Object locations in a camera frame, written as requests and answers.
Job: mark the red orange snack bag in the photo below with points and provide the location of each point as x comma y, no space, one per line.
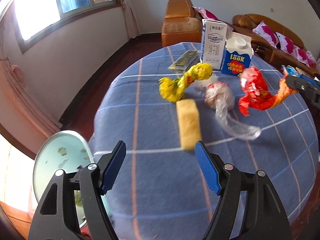
257,95

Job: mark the dark seaweed snack packet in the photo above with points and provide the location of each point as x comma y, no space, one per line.
184,62

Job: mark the blue plaid tablecloth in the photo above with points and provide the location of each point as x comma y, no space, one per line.
160,192

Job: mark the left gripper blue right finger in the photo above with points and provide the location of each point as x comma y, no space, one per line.
264,214

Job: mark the tall white milk carton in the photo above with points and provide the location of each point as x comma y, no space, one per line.
213,42

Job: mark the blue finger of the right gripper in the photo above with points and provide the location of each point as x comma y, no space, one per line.
294,82
312,81

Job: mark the brown leather sofa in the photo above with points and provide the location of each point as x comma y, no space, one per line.
244,24

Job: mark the orange leather armchair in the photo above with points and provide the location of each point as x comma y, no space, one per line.
180,23

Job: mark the yellow sponge cake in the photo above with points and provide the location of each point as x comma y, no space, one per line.
189,123

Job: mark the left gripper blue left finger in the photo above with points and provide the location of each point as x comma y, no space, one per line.
55,216

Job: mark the clear crumpled plastic bag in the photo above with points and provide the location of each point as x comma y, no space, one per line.
219,97

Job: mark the pink curtain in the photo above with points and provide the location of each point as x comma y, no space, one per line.
21,95
133,29

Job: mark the window with brown frame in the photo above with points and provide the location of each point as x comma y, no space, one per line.
35,19

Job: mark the blue Look milk carton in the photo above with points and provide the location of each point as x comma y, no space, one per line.
237,54

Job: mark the pink curtain left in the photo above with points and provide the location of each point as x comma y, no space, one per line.
21,95

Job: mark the pink white pillow on armchair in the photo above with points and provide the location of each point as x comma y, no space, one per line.
205,14

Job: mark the pink curtain right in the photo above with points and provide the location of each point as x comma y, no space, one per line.
133,29

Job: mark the pink white sofa pillow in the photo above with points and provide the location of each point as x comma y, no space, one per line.
266,33

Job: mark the yellow crumpled wrapper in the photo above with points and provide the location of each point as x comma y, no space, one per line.
173,90

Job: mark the light green trash bin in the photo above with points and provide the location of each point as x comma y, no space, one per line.
66,150

